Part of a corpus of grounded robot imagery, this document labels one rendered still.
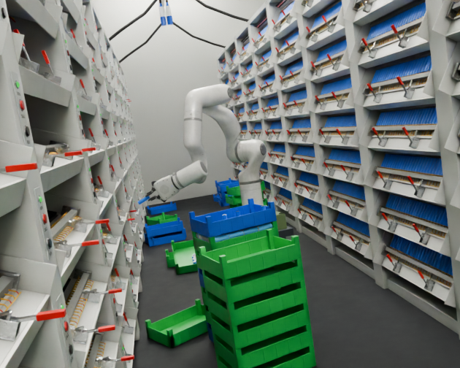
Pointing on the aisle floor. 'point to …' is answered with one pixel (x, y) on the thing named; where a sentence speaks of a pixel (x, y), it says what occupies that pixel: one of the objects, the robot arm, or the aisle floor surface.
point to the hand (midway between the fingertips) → (150, 196)
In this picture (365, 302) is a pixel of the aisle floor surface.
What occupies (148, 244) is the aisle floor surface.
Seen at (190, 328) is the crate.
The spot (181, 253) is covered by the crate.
